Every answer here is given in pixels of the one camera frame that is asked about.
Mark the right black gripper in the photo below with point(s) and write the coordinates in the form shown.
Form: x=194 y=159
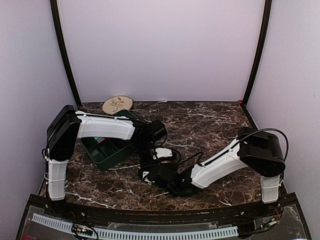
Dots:
x=171 y=166

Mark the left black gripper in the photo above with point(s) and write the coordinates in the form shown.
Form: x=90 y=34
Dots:
x=142 y=163

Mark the green plastic divider tray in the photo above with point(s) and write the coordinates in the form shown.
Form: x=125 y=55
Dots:
x=107 y=150

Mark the pink sock with green patches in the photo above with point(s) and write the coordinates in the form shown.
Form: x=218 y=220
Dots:
x=99 y=139

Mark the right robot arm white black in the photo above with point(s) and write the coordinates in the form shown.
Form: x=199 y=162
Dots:
x=259 y=150

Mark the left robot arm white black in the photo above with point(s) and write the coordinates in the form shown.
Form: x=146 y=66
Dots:
x=70 y=125

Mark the round embroidered plate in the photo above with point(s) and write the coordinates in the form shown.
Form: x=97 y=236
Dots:
x=117 y=103

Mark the small green circuit board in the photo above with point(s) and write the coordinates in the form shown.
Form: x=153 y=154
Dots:
x=81 y=230

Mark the black front table rail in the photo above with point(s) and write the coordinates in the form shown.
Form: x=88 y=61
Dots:
x=244 y=214

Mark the black left frame post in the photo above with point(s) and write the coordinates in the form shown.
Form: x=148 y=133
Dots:
x=57 y=22

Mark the black frame post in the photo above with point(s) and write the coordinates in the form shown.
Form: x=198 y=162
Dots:
x=57 y=22
x=259 y=51

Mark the black right frame post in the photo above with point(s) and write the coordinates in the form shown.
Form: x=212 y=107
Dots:
x=259 y=51

